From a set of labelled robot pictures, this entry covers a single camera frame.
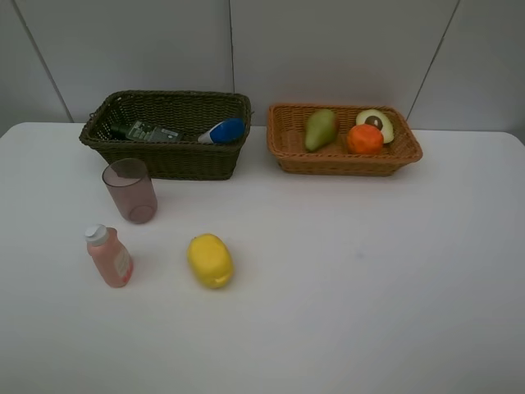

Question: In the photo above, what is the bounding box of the orange wicker basket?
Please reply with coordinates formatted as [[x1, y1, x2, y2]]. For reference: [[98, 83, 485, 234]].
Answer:
[[267, 103, 422, 176]]

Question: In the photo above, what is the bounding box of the yellow lemon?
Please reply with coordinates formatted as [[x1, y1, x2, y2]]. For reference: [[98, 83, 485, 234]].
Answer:
[[187, 233, 235, 289]]

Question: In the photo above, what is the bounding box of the avocado half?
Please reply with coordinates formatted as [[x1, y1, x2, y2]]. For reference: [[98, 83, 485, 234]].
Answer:
[[355, 109, 395, 144]]

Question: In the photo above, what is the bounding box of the translucent brown plastic cup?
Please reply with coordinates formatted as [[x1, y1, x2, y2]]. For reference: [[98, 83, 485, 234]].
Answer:
[[102, 158, 158, 224]]

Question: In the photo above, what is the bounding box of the green red pear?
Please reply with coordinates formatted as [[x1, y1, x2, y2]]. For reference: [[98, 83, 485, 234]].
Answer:
[[304, 108, 338, 152]]

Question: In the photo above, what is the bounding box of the dark brown wicker basket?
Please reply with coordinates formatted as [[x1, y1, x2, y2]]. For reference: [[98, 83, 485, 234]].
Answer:
[[80, 90, 252, 181]]

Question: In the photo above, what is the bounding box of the orange tangerine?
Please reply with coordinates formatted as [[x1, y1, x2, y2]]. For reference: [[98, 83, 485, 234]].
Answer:
[[346, 124, 384, 155]]

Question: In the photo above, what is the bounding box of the black square pump bottle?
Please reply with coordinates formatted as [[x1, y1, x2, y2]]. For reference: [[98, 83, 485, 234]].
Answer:
[[111, 121, 182, 143]]

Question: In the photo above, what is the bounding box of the pink bottle white cap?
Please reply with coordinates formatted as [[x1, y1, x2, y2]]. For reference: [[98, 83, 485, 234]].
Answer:
[[84, 224, 134, 288]]

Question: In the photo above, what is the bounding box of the white bottle blue cap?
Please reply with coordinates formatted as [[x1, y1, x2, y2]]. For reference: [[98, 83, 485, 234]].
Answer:
[[197, 118, 244, 144]]

